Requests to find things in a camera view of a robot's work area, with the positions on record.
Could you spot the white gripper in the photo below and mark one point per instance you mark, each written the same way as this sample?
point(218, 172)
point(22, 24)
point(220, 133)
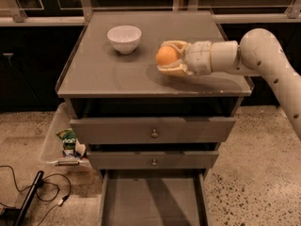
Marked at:
point(198, 57)

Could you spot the orange fruit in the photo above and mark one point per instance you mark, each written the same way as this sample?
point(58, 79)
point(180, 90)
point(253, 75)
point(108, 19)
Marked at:
point(166, 55)

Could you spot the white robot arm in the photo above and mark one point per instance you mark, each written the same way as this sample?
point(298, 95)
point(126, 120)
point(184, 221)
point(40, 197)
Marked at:
point(257, 53)

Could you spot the grey top drawer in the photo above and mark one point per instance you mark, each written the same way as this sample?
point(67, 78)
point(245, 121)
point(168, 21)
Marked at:
point(152, 130)

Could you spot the grey drawer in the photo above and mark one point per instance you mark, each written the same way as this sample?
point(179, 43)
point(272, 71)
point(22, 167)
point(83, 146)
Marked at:
point(152, 130)
point(152, 160)
point(154, 197)

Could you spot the grey drawer cabinet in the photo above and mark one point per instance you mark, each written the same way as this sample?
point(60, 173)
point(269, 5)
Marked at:
point(100, 82)

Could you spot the grey middle drawer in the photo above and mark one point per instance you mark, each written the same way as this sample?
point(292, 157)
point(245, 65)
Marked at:
point(152, 160)

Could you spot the grey bottom drawer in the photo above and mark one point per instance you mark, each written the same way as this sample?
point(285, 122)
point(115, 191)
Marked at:
point(154, 197)

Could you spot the white ceramic bowl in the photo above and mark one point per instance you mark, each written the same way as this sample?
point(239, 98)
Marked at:
point(124, 38)

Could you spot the green snack bag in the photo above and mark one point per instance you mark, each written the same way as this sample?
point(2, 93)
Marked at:
point(68, 138)

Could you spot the clear plastic bin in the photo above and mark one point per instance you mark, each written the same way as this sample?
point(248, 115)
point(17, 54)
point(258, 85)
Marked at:
point(54, 155)

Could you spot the black bar on floor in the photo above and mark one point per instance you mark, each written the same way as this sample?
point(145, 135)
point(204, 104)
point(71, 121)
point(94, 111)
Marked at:
point(21, 212)

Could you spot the metal window rail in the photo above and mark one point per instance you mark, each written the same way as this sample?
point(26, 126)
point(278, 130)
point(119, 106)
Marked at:
point(78, 12)

